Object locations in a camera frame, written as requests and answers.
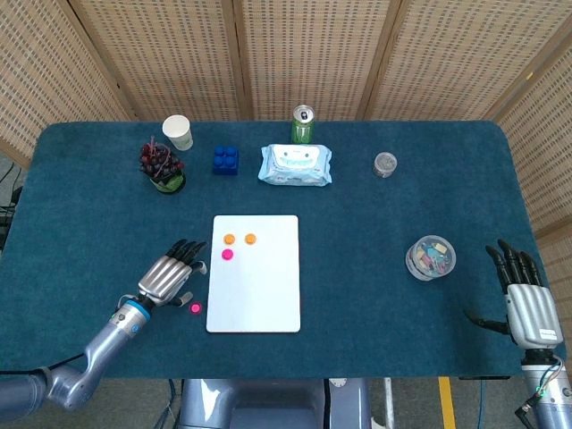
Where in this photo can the light blue wet wipes pack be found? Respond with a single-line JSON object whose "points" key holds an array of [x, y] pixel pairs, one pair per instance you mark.
{"points": [[295, 165]]}

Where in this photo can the white table leg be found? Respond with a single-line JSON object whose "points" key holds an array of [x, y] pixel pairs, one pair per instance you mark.
{"points": [[389, 402]]}

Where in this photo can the dark purple grape bunch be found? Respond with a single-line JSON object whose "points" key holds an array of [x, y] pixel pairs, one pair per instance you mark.
{"points": [[156, 158]]}

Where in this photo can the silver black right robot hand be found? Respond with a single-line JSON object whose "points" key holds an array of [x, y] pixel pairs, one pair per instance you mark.
{"points": [[532, 313]]}

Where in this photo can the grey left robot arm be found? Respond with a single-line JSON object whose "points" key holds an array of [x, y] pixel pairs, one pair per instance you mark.
{"points": [[103, 344]]}

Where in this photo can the woven bamboo folding screen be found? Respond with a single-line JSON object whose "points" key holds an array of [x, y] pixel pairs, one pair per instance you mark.
{"points": [[313, 53]]}

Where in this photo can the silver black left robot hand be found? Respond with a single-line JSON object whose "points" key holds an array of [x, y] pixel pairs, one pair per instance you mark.
{"points": [[165, 279]]}

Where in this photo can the green drink can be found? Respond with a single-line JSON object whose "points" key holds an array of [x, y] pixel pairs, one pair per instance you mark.
{"points": [[303, 127]]}

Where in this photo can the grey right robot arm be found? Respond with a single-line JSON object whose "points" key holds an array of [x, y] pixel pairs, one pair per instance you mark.
{"points": [[552, 397]]}

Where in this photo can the white magnetic whiteboard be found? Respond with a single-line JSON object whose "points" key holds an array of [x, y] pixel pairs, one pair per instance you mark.
{"points": [[254, 295]]}

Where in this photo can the white paper cup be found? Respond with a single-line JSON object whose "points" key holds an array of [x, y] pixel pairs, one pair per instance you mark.
{"points": [[178, 132]]}

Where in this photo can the pink round token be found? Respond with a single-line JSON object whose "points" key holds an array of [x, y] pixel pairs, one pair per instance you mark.
{"points": [[195, 308], [228, 254]]}

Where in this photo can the large clear binder clip jar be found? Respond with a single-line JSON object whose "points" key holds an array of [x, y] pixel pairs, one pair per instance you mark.
{"points": [[431, 258]]}

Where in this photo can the grey robot torso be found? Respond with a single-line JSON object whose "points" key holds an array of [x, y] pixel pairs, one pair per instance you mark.
{"points": [[268, 402]]}

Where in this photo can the teal table cloth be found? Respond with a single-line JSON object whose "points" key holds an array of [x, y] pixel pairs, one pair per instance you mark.
{"points": [[357, 268]]}

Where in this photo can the small clear paper clip jar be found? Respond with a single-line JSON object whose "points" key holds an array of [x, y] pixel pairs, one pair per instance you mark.
{"points": [[385, 163]]}

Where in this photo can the blue building block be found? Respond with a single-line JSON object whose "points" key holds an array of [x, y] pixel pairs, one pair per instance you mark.
{"points": [[225, 161]]}

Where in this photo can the orange round token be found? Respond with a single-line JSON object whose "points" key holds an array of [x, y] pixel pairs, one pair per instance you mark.
{"points": [[250, 238], [229, 239]]}

